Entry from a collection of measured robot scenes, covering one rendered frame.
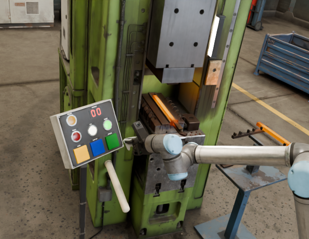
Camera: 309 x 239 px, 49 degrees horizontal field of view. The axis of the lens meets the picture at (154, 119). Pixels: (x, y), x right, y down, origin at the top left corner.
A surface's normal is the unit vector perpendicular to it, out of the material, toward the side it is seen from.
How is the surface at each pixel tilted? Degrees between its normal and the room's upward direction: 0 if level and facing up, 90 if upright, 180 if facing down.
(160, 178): 90
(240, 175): 0
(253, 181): 0
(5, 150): 0
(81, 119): 60
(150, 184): 90
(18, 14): 90
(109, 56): 90
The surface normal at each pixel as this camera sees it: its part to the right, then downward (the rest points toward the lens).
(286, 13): -0.87, 0.15
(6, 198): 0.12, -0.86
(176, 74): 0.34, 0.51
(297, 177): -0.55, 0.25
